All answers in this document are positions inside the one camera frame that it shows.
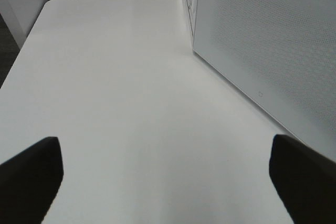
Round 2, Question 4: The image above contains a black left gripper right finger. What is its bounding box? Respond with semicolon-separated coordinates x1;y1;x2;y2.
269;134;335;223

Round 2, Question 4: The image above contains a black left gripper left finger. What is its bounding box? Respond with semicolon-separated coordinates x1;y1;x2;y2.
1;137;64;223

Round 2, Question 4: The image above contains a white microwave door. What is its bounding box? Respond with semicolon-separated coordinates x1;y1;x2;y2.
193;0;335;159

